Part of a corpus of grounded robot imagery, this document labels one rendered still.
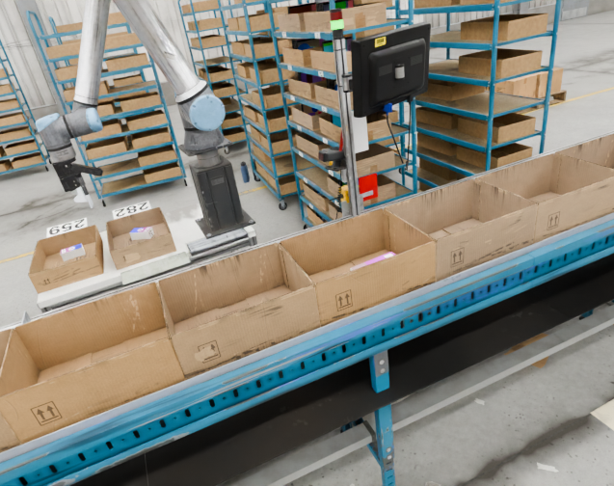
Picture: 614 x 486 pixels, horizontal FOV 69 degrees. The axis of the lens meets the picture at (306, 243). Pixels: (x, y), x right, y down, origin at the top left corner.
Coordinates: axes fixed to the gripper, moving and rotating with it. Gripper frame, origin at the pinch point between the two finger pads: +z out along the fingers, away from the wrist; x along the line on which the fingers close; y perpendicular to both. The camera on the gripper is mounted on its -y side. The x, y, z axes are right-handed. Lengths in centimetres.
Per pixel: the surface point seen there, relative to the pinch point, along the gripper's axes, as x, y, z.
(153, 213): -39, -27, 27
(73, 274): -7.6, 18.7, 29.7
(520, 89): -177, -516, 92
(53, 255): -45, 26, 32
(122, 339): 72, 9, 22
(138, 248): -2.8, -10.3, 27.6
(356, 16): -7, -151, -45
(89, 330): 71, 16, 15
